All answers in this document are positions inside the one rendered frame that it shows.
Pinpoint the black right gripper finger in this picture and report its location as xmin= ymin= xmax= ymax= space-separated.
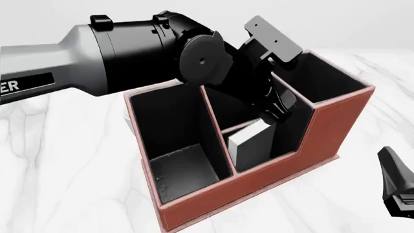
xmin=377 ymin=146 xmax=414 ymax=199

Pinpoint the red-brown desk caddy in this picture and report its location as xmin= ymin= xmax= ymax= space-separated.
xmin=124 ymin=49 xmax=376 ymax=232

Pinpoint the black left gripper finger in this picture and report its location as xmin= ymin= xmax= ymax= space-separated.
xmin=261 ymin=93 xmax=292 ymax=125
xmin=280 ymin=89 xmax=298 ymax=109

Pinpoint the grey book with white pages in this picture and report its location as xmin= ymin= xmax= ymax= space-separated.
xmin=227 ymin=118 xmax=276 ymax=172

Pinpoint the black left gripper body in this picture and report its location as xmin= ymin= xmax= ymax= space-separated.
xmin=226 ymin=45 xmax=276 ymax=107

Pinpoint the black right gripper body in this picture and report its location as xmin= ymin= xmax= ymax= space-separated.
xmin=382 ymin=188 xmax=414 ymax=219

